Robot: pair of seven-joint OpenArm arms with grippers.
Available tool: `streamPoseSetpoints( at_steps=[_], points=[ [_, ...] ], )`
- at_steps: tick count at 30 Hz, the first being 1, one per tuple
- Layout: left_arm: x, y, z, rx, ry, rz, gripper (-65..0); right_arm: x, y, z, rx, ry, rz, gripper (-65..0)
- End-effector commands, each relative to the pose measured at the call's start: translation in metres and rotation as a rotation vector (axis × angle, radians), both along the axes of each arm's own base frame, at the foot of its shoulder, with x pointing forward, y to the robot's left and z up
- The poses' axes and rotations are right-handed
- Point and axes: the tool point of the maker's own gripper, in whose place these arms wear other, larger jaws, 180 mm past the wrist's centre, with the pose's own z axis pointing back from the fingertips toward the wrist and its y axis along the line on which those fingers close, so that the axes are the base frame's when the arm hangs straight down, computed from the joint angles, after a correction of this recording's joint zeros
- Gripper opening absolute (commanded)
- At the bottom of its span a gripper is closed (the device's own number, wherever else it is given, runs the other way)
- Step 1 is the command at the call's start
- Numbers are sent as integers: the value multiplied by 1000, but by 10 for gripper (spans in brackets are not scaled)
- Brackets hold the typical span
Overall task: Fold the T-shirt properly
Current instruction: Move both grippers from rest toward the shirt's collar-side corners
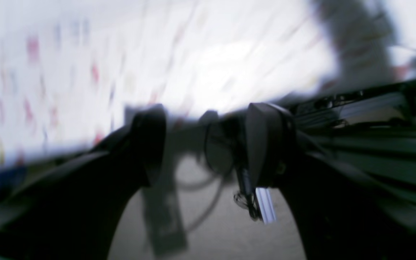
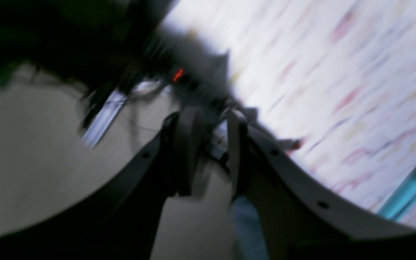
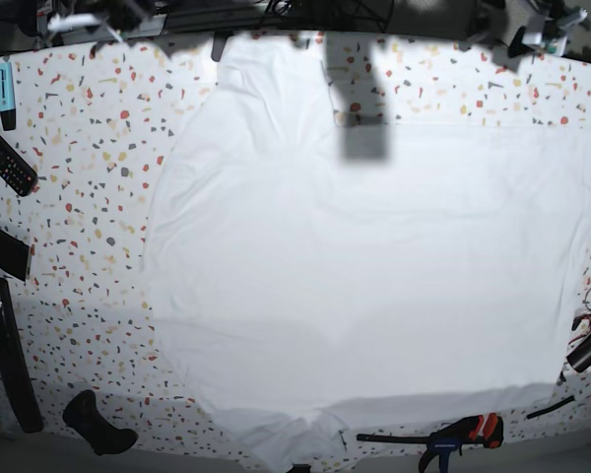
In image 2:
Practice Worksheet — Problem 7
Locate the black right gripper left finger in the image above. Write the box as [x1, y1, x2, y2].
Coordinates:
[0, 107, 207, 260]

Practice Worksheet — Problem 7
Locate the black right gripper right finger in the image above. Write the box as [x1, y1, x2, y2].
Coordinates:
[227, 110, 416, 260]

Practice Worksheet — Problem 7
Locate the blue highlighter marker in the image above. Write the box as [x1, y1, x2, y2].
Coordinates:
[377, 170, 416, 222]

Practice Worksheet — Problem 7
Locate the terrazzo patterned table cloth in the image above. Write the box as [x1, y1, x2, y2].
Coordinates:
[162, 0, 416, 212]

